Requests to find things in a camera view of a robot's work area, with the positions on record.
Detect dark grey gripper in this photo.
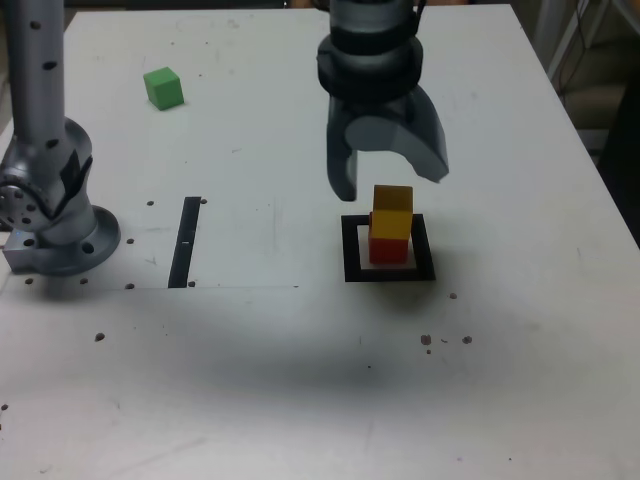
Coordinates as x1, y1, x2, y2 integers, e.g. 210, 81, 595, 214
325, 87, 450, 203

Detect yellow cube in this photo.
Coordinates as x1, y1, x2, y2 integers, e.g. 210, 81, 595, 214
372, 184, 415, 241

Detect red cube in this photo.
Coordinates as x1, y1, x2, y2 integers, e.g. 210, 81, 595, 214
368, 211, 410, 266

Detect green cube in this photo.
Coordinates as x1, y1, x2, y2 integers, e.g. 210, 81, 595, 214
143, 66, 185, 110

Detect black tape square outline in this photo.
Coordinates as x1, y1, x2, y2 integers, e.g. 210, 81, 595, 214
340, 213, 437, 284

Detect black tape strip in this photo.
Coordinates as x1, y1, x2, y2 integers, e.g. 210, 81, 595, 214
167, 195, 203, 290

